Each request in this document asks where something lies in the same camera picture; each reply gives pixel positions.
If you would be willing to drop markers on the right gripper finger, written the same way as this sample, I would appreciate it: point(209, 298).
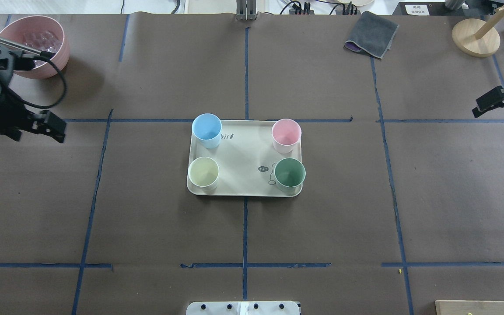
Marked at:
point(492, 109)
point(491, 100)

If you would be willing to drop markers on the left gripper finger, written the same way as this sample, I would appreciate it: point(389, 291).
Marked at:
point(59, 137)
point(48, 121)

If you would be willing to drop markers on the blue cup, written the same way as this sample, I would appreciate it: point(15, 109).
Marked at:
point(207, 129)

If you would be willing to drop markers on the cream yellow cup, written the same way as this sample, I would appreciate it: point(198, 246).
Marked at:
point(204, 173)

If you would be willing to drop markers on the pink cup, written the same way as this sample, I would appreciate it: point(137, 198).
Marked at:
point(286, 133)

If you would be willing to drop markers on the green cup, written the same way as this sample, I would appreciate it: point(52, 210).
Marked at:
point(289, 174)

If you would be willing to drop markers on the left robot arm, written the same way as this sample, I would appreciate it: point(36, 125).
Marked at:
point(38, 108)

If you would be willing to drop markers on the cream rabbit tray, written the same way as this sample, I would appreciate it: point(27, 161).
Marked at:
point(246, 158)

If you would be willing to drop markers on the wooden cup stand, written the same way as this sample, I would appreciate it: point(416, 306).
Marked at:
point(476, 37)

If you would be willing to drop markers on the metal tongs black tip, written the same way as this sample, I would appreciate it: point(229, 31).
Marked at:
point(17, 45)

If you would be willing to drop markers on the clear ice cubes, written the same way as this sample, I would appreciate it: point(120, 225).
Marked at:
point(43, 40)

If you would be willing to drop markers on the large pink bowl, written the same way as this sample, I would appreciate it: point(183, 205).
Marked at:
point(37, 24)

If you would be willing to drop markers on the grey folded cloth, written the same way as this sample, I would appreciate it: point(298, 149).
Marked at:
point(372, 35)

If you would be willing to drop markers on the wooden cutting board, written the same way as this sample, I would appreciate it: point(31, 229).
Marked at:
point(463, 307)

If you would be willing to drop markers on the black power strip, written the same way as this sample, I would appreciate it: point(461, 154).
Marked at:
point(297, 8)

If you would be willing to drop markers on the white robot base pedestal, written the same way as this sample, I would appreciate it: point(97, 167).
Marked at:
point(244, 308)

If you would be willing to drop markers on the aluminium camera post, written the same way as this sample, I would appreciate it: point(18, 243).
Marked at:
point(246, 10)

